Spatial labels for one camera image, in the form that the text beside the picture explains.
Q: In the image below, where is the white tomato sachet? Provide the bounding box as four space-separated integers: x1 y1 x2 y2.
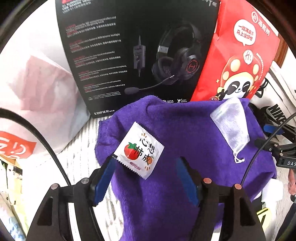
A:
114 122 164 180

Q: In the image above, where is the right hand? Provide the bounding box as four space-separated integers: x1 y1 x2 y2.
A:
288 169 296 195

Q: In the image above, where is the white Nike bag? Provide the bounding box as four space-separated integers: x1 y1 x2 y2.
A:
250 62 295 126

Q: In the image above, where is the translucent organza pouch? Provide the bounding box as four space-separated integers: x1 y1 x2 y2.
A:
210 97 250 164

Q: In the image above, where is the purple towel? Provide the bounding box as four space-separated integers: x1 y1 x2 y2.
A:
95 95 276 240

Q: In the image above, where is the red panda paper bag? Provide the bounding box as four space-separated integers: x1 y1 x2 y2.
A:
191 1 280 101

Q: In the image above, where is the white Miniso plastic bag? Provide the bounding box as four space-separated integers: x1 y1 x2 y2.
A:
1 54 90 154

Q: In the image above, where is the black headset box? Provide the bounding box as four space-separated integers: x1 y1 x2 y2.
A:
55 0 220 118

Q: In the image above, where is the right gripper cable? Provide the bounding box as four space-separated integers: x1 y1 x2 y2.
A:
240 112 296 186

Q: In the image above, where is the black cable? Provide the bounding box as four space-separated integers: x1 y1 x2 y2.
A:
0 107 106 241

